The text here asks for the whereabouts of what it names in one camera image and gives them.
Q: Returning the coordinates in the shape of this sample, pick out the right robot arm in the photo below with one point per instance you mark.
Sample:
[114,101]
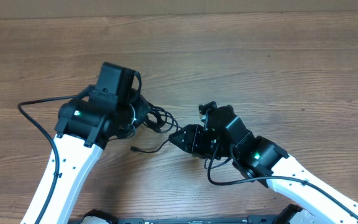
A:
[223,134]

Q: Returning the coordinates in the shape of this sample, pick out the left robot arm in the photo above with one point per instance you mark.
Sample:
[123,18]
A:
[86,122]

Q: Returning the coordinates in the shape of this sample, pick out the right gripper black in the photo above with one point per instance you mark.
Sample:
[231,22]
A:
[191,142]

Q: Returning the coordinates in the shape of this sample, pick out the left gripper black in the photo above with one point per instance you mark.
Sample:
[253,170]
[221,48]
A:
[142,107]

